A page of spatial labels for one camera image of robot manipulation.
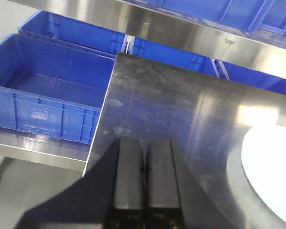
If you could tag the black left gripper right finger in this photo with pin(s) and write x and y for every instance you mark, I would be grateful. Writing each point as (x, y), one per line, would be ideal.
(161, 178)

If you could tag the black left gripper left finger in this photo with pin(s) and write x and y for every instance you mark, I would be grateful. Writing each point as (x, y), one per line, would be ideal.
(128, 191)

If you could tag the light blue plate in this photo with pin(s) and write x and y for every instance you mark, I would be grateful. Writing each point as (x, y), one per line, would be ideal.
(263, 157)

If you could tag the blue crate, rear right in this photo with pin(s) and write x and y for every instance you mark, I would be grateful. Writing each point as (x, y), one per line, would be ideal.
(172, 56)

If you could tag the blue crate, side table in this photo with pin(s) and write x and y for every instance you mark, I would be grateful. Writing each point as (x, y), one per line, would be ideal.
(52, 89)

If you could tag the steel side table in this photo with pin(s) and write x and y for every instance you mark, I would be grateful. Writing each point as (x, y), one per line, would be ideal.
(43, 149)

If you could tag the blue crate, rear left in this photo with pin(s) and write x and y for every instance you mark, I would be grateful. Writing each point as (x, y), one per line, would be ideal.
(59, 29)

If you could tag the blue plastic bin, left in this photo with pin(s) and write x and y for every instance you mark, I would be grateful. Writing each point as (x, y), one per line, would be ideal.
(243, 15)

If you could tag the blue plastic bin, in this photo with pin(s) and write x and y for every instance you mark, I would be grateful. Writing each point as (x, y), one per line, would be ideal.
(275, 20)
(243, 15)

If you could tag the blue plastic bin, middle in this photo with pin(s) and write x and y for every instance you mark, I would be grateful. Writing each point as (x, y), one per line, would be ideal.
(275, 20)

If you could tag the stainless steel shelf rail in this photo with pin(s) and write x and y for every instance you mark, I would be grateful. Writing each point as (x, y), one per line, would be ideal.
(262, 51)

